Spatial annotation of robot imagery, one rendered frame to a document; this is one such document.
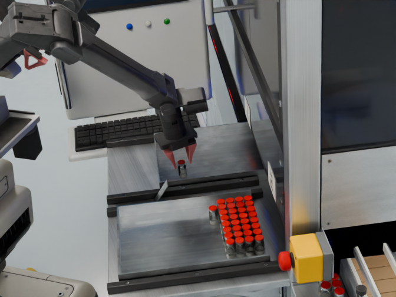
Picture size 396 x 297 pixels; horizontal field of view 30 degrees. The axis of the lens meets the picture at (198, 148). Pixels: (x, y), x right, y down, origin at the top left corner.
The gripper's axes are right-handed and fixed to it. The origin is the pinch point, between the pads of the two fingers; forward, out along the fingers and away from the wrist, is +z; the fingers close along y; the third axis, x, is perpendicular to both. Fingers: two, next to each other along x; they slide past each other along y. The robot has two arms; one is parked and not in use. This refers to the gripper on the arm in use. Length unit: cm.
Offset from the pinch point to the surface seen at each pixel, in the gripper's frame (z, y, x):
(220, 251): 4.8, -2.6, -33.2
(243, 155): 6.5, 18.1, 2.9
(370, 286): -1, 18, -66
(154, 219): 3.4, -13.2, -14.7
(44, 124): 87, -29, 214
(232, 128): 4.7, 19.9, 15.2
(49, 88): 87, -19, 258
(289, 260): -7, 6, -56
